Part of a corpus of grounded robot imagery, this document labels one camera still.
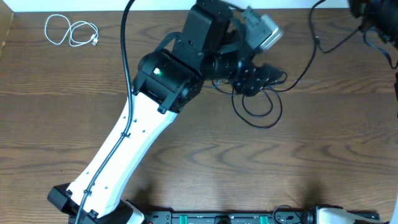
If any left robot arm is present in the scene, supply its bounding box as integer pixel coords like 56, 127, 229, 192
47, 1, 283, 223

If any white usb cable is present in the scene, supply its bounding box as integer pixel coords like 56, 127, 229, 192
44, 14, 100, 47

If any black usb cable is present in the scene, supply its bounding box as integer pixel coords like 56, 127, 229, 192
213, 79, 289, 130

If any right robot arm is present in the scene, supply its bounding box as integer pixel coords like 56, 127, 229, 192
300, 0, 397, 224

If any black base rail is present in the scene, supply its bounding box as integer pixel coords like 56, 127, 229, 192
136, 210, 381, 224

